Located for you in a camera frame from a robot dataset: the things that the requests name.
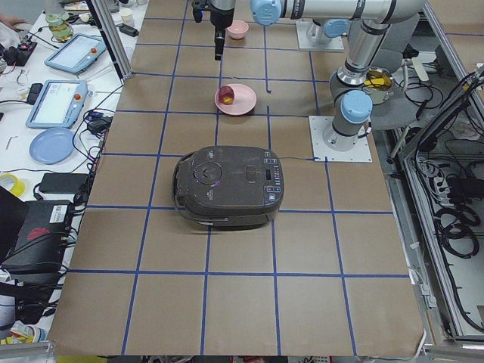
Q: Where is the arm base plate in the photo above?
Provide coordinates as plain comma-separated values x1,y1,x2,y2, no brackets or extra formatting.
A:
309,116,372,163
296,19,348,53

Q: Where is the green glass bottle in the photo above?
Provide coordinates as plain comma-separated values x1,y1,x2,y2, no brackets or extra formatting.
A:
45,0,73,42

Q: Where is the upper blue teach pendant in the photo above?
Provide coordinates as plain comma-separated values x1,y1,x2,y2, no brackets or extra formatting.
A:
44,34,107,75

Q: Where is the black power adapter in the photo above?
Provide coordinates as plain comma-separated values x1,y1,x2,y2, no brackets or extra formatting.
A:
39,173,88,194

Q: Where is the pink plate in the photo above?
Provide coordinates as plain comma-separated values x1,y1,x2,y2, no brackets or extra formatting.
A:
214,83,257,116

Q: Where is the aluminium frame post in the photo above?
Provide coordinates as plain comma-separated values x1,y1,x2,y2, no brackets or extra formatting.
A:
86,0,132,81

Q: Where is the blue teach pendant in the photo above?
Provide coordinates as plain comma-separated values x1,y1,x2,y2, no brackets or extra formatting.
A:
26,80,88,129
44,34,107,75

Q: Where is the lower blue teach pendant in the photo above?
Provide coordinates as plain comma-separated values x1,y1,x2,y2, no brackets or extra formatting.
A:
26,80,88,129

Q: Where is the dark grey rice cooker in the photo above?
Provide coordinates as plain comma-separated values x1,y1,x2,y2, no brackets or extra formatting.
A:
172,145,284,228

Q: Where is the pink bowl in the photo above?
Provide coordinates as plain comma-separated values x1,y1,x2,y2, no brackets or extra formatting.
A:
226,20,249,40

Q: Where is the red apple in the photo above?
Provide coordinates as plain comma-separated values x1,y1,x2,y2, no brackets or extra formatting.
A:
217,85,235,105

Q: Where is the yellow tape roll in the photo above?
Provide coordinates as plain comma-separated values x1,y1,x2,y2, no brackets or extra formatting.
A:
0,173,27,198

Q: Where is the black computer box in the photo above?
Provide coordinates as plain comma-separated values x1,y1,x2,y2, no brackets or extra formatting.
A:
1,200,74,275

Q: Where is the white paper cup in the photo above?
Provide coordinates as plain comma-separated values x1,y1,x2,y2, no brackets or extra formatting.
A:
119,8,135,27

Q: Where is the grey pot with yellow lid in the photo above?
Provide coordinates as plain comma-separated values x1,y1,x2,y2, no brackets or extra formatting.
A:
361,68,395,105

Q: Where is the blue plate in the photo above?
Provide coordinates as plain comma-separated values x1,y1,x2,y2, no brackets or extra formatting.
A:
29,127,74,165

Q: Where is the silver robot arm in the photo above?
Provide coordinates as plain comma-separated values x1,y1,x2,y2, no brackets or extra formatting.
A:
250,0,424,92
191,0,236,61

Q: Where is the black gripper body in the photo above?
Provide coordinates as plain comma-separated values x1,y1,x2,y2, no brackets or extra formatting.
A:
191,0,235,27

